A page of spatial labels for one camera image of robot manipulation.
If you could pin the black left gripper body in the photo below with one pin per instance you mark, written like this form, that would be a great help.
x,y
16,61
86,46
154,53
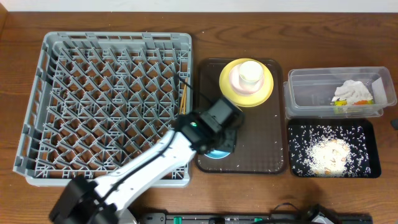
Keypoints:
x,y
230,140

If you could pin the light blue bowl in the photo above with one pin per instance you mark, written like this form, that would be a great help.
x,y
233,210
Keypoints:
x,y
215,154

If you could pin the wooden chopstick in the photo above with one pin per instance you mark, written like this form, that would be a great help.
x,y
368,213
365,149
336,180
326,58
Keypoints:
x,y
184,104
181,101

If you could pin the white cup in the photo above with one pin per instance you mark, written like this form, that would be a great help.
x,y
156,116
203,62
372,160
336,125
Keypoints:
x,y
250,74

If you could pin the green orange snack wrapper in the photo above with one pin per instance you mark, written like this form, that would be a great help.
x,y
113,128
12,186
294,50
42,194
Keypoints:
x,y
345,103

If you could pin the white napkin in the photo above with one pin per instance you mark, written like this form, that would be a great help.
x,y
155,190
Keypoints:
x,y
352,91

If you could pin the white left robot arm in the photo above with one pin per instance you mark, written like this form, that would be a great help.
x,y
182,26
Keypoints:
x,y
106,198

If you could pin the clear plastic waste bin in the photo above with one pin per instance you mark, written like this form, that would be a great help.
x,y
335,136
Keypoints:
x,y
309,92

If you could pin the grey plastic dishwasher rack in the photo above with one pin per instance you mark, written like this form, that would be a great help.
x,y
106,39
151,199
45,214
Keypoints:
x,y
99,100

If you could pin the black food waste tray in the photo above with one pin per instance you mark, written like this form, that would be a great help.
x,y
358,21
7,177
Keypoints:
x,y
369,134

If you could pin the dark brown serving tray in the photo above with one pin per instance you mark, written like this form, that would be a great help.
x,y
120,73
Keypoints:
x,y
261,140

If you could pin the yellow plate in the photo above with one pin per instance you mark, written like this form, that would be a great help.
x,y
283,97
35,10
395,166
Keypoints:
x,y
246,100

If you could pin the pink small plate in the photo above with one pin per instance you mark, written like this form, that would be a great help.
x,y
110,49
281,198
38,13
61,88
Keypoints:
x,y
234,81

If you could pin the rice and food scraps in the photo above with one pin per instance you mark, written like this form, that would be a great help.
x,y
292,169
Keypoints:
x,y
328,151

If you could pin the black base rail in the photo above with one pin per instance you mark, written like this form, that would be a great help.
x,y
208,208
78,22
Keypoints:
x,y
283,213

